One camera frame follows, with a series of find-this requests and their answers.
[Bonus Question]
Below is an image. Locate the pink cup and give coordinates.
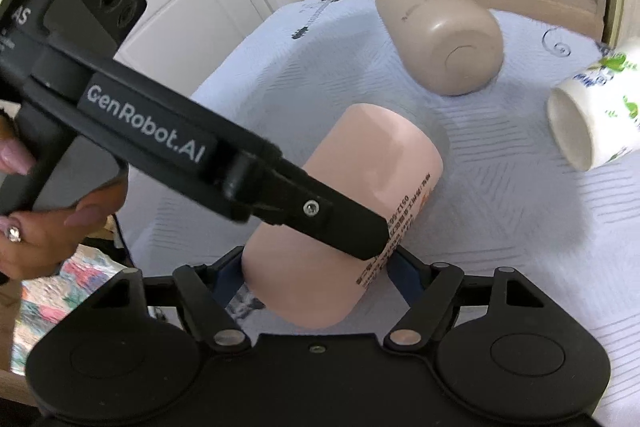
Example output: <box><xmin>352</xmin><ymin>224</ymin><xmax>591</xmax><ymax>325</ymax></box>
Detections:
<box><xmin>242</xmin><ymin>103</ymin><xmax>448</xmax><ymax>329</ymax></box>

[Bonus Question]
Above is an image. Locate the white cup green print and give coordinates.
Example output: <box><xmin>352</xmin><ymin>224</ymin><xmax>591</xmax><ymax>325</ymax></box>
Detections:
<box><xmin>547</xmin><ymin>38</ymin><xmax>639</xmax><ymax>171</ymax></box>

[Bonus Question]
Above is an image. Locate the hand with pink nails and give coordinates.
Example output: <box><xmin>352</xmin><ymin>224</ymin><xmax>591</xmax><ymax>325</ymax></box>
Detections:
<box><xmin>0</xmin><ymin>114</ymin><xmax>129</xmax><ymax>282</ymax></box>

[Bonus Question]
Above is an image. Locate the light grey table cloth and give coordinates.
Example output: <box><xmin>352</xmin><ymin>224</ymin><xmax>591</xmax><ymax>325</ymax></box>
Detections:
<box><xmin>121</xmin><ymin>0</ymin><xmax>640</xmax><ymax>427</ymax></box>

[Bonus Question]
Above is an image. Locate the beige cup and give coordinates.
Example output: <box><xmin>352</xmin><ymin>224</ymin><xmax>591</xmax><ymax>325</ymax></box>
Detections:
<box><xmin>375</xmin><ymin>0</ymin><xmax>504</xmax><ymax>96</ymax></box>

